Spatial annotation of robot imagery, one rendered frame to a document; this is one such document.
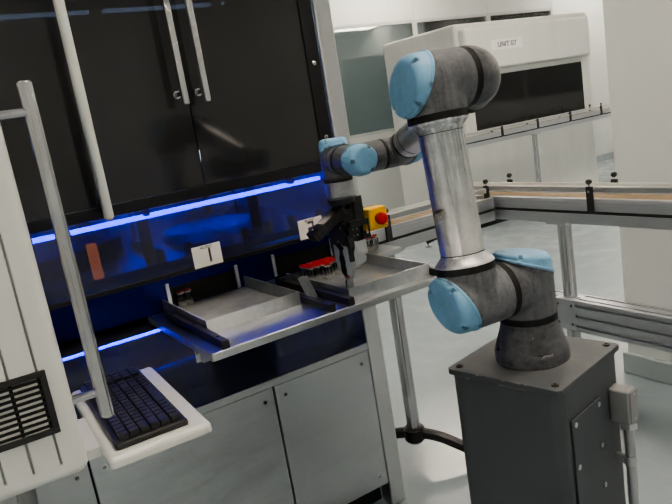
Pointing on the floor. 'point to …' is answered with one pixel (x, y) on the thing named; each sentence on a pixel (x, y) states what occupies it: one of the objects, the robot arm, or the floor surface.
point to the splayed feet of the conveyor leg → (428, 436)
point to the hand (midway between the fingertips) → (346, 274)
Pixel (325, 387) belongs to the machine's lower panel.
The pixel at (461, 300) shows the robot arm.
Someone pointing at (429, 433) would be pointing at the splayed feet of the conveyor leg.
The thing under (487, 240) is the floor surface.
